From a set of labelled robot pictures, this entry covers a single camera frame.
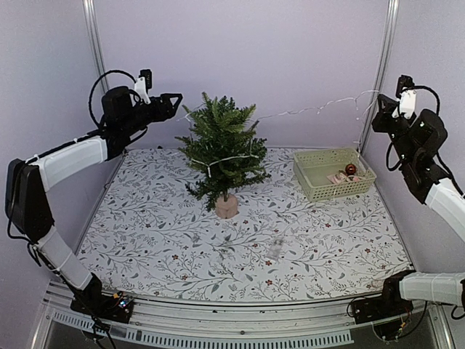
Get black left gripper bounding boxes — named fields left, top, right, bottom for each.
left=121, top=92, right=183, bottom=136

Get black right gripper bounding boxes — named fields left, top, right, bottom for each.
left=372, top=95, right=417, bottom=167

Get clear wire fairy lights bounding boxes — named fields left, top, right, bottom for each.
left=175, top=89, right=380, bottom=178

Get red bauble ornament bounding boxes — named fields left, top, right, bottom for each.
left=344, top=164, right=357, bottom=175

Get small green christmas tree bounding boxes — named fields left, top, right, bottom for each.
left=177, top=92, right=270, bottom=219

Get pale green perforated basket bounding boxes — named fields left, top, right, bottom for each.
left=293, top=148, right=376, bottom=202

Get clear battery box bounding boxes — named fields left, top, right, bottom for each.
left=266, top=238, right=284, bottom=261

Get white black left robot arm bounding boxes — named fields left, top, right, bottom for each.
left=5, top=86, right=183, bottom=316

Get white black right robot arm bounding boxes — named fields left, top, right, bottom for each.
left=372, top=95, right=464, bottom=317

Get pink bow ornaments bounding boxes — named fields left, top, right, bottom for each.
left=327, top=172, right=365, bottom=185

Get floral white table mat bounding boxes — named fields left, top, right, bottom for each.
left=78, top=148, right=412, bottom=302

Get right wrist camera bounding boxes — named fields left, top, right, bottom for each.
left=392, top=75, right=416, bottom=120

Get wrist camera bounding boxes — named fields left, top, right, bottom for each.
left=392, top=75, right=416, bottom=120
left=134, top=69, right=153, bottom=105

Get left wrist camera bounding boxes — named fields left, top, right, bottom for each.
left=134, top=69, right=153, bottom=105

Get right aluminium frame post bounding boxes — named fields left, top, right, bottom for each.
left=357, top=0, right=400, bottom=155

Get aluminium frame post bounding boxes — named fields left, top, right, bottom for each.
left=357, top=0, right=400, bottom=155
left=82, top=0, right=128, bottom=156

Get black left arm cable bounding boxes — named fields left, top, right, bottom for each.
left=87, top=69, right=137, bottom=128

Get left aluminium frame post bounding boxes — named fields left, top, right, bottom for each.
left=82, top=0, right=128, bottom=156

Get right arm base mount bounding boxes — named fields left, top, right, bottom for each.
left=346, top=295, right=428, bottom=344

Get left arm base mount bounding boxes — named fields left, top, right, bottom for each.
left=70, top=289, right=134, bottom=324

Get aluminium front rail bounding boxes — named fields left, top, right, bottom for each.
left=28, top=281, right=456, bottom=348

